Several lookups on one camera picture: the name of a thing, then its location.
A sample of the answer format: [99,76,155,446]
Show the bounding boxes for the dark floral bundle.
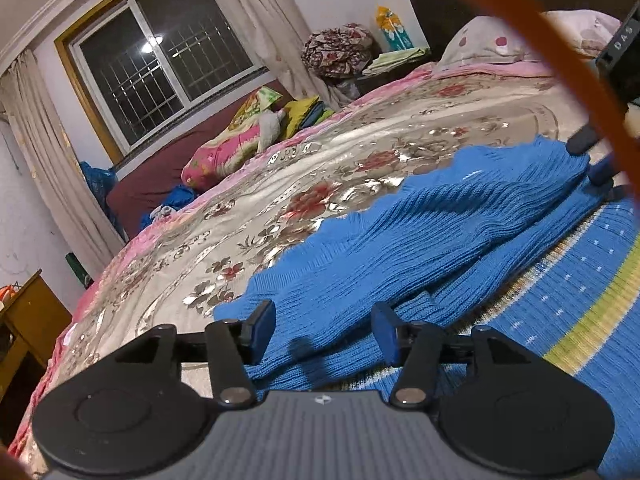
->
[302,23,381,79]

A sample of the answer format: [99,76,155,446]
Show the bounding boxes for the yellow blue carton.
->
[375,6,413,51]

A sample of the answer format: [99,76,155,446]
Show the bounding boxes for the beige curtain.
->
[1,50,124,278]
[216,0,350,110]

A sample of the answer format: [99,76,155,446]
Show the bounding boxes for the yellow folded cloth stack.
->
[280,96,334,140]

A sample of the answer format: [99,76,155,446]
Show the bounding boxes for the white floral pillow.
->
[437,10,622,70]

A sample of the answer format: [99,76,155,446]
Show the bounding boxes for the blue striped knit sweater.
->
[213,138,639,479]

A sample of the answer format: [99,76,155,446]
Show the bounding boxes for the light green folded sheet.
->
[362,48,431,76]

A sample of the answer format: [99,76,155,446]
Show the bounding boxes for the orange strap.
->
[416,0,640,201]

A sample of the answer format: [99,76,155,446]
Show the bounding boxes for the beige right curtain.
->
[216,0,350,110]

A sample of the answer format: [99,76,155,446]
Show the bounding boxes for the blue plastic bag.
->
[79,162,125,238]

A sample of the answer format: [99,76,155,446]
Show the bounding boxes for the wooden desk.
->
[0,272,72,446]

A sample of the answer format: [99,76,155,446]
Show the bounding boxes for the floral satin bedspread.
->
[6,56,640,461]

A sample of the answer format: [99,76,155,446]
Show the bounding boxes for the barred window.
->
[54,0,265,165]

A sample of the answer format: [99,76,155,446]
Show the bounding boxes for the blue clothes on sofa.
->
[140,184,198,230]

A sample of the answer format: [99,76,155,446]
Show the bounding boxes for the green bottle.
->
[65,252,93,289]

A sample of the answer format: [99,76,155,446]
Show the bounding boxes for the beige left curtain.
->
[1,50,124,278]

